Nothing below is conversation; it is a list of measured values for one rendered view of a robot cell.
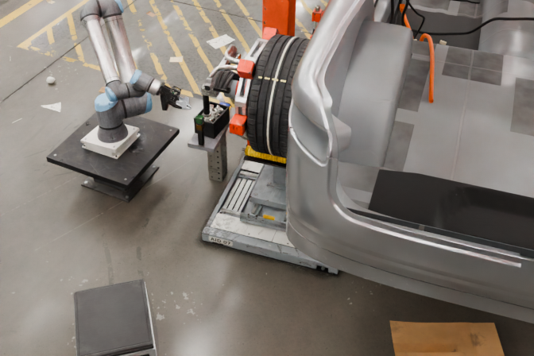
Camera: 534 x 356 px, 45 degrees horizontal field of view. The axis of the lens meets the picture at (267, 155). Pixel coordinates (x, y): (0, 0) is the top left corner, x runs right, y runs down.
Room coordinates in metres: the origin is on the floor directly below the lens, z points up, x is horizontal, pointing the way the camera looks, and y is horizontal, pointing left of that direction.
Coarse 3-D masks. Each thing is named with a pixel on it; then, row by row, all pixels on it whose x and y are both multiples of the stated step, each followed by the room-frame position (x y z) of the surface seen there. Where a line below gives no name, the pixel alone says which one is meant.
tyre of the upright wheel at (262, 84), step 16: (272, 48) 2.88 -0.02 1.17; (288, 48) 2.87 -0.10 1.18; (304, 48) 2.88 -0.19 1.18; (272, 64) 2.78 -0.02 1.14; (288, 64) 2.77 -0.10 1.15; (256, 80) 2.72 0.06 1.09; (272, 80) 2.70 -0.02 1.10; (288, 80) 2.69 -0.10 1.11; (256, 96) 2.67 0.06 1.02; (288, 96) 2.63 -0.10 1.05; (256, 112) 2.63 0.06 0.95; (272, 112) 2.61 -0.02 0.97; (256, 128) 2.62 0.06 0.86; (272, 128) 2.60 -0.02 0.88; (256, 144) 2.63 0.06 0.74; (272, 144) 2.61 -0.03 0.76
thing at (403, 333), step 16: (400, 336) 1.95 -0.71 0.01; (416, 336) 1.95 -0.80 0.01; (432, 336) 1.95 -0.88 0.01; (448, 336) 1.96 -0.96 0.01; (464, 336) 1.95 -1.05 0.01; (480, 336) 1.95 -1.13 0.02; (496, 336) 1.94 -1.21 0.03; (400, 352) 1.86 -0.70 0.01; (416, 352) 1.86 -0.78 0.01; (432, 352) 1.86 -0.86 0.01; (448, 352) 1.86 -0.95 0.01; (464, 352) 1.86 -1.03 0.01; (480, 352) 1.86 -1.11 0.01; (496, 352) 1.85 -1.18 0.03
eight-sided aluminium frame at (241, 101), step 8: (264, 40) 3.06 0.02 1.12; (256, 48) 2.99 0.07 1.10; (248, 56) 2.88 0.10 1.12; (256, 56) 2.89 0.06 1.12; (256, 64) 2.85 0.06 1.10; (240, 80) 2.78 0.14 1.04; (248, 80) 2.78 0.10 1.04; (240, 88) 2.75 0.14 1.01; (248, 88) 2.75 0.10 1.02; (240, 96) 2.72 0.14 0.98; (248, 96) 2.73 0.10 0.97; (240, 104) 2.70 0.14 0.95; (240, 112) 2.74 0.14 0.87; (240, 136) 2.72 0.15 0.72
